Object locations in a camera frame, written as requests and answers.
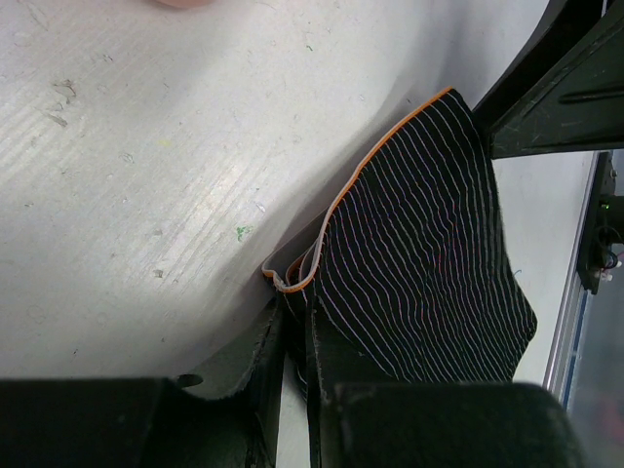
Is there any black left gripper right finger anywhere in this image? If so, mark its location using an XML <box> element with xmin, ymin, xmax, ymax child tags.
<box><xmin>305</xmin><ymin>298</ymin><xmax>585</xmax><ymax>467</ymax></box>

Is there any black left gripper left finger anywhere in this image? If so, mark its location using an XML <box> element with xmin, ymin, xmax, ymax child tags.
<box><xmin>1</xmin><ymin>300</ymin><xmax>284</xmax><ymax>467</ymax></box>

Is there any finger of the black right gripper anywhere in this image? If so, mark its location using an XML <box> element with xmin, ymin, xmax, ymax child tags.
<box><xmin>474</xmin><ymin>0</ymin><xmax>623</xmax><ymax>159</ymax></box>

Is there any black underwear orange trim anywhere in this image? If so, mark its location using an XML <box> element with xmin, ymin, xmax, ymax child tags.
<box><xmin>261</xmin><ymin>89</ymin><xmax>537</xmax><ymax>382</ymax></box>

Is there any pink divided organizer tray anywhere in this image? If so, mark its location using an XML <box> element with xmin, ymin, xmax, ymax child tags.
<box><xmin>147</xmin><ymin>0</ymin><xmax>214</xmax><ymax>11</ymax></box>

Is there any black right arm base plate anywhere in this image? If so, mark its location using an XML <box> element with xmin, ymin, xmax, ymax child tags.
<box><xmin>576</xmin><ymin>151</ymin><xmax>623</xmax><ymax>294</ymax></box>

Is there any aluminium table frame rail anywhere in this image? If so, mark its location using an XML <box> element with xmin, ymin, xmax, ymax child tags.
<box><xmin>543</xmin><ymin>150</ymin><xmax>613</xmax><ymax>410</ymax></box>

